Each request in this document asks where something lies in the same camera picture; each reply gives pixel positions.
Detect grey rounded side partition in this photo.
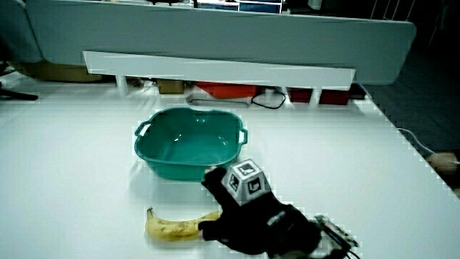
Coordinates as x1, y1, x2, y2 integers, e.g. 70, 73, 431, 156
0, 0, 45, 64

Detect red container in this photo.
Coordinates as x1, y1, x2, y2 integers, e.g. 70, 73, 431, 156
195, 81, 260, 99

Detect black cable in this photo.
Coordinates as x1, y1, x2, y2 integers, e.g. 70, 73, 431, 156
250, 88, 288, 110

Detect person's right hand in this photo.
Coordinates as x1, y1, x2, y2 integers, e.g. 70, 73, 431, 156
198, 158, 359, 259

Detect white cable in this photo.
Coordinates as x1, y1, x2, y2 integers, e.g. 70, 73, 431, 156
396, 127, 438, 156

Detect small black box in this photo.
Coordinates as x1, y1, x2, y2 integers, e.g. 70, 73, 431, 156
349, 83, 368, 101

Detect beige round object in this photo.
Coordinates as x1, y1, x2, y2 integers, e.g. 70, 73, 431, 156
426, 151, 460, 176

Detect grey desk partition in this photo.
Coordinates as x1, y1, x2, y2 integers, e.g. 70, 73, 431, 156
24, 0, 417, 86

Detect black stand base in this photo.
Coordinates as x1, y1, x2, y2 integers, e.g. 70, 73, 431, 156
0, 60, 40, 102

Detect large cardboard box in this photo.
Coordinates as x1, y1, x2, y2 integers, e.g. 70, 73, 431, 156
20, 60, 104, 83

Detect dark red box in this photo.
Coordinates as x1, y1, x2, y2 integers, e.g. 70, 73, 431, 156
287, 87, 313, 104
319, 88, 351, 106

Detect small brown box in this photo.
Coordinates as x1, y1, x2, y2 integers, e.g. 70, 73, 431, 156
157, 78, 186, 96

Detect white flat tray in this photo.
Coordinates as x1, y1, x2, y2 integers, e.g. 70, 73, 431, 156
185, 93, 253, 109

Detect blue storage boxes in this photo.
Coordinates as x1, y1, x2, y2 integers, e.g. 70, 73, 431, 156
195, 0, 284, 15

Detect white shelf riser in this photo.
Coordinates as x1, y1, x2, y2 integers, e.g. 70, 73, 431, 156
82, 50, 357, 98

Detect white desk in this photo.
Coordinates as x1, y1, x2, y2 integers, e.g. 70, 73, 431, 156
0, 71, 460, 259

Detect yellow banana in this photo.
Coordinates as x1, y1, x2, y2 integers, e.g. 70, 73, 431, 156
144, 206, 221, 242

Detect green plastic basin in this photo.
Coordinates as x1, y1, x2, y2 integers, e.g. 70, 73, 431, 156
134, 106, 249, 182

